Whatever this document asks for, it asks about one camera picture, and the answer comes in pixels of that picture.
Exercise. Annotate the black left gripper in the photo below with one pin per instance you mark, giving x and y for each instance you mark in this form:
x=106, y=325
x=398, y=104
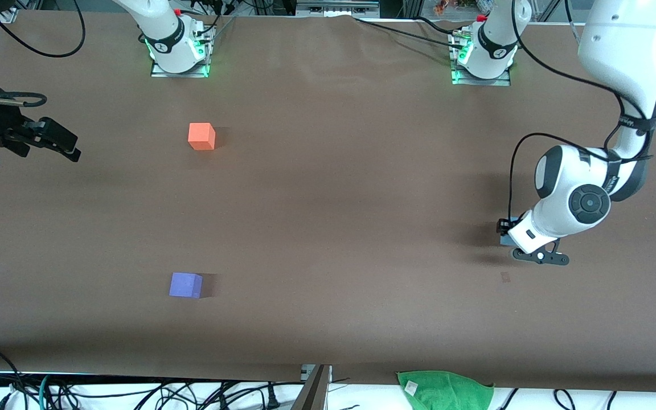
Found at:
x=503, y=226

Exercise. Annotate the blue cube block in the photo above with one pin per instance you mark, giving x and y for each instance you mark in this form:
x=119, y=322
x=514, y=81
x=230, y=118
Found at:
x=506, y=241

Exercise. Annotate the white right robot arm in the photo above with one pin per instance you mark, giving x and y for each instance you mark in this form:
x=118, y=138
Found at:
x=163, y=28

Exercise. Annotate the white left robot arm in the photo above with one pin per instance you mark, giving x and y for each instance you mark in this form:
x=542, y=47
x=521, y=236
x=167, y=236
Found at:
x=618, y=45

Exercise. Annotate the orange cube block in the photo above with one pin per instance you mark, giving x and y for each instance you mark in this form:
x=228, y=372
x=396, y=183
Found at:
x=200, y=136

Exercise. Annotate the purple cube block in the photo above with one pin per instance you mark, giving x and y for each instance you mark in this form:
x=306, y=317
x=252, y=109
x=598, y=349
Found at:
x=184, y=285

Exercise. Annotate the green cloth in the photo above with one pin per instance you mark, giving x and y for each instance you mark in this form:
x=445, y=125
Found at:
x=447, y=393

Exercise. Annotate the brown table cover sheet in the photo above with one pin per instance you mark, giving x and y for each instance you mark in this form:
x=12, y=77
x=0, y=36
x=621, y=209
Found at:
x=333, y=199

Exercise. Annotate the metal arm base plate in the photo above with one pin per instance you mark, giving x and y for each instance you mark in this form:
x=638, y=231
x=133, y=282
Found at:
x=501, y=81
x=203, y=65

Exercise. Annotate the aluminium frame profile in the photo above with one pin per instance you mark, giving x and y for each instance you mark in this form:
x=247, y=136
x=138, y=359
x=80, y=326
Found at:
x=336, y=7

